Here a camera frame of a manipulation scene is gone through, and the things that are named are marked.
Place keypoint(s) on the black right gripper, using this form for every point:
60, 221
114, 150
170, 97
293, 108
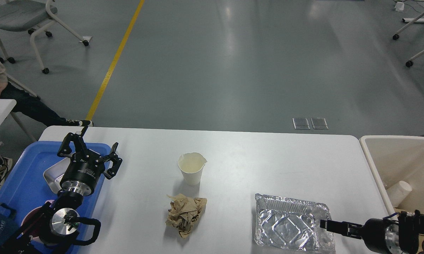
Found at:
379, 236

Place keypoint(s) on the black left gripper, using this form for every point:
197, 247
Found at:
82, 174

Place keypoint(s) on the square steel tray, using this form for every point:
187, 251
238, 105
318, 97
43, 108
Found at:
54, 174

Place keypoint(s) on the aluminium foil container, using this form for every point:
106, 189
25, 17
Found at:
292, 224

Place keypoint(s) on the pink ceramic mug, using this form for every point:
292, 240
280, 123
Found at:
39, 224

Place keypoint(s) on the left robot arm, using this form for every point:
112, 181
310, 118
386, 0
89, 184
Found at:
58, 223

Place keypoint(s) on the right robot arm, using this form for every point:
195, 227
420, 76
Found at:
399, 233

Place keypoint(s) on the paper cup in bin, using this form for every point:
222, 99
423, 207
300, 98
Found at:
398, 192

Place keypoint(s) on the blue plastic tray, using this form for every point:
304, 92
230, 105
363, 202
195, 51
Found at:
26, 187

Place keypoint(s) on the beige plastic bin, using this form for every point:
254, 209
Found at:
394, 158

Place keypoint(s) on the white paper cup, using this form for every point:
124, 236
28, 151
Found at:
191, 166

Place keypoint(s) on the crumpled brown paper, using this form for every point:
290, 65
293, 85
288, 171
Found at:
184, 213

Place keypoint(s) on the right floor socket plate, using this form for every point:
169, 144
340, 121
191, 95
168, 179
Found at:
319, 123

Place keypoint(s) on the floor socket plate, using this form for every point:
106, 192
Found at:
319, 123
301, 123

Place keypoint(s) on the dark blue mug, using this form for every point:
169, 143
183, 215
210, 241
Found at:
0, 227

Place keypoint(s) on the person in jeans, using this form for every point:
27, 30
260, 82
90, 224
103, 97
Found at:
32, 107

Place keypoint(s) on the left floor socket plate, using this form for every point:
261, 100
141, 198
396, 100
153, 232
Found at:
301, 123

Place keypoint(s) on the grey office chair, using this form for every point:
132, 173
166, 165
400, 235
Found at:
34, 16

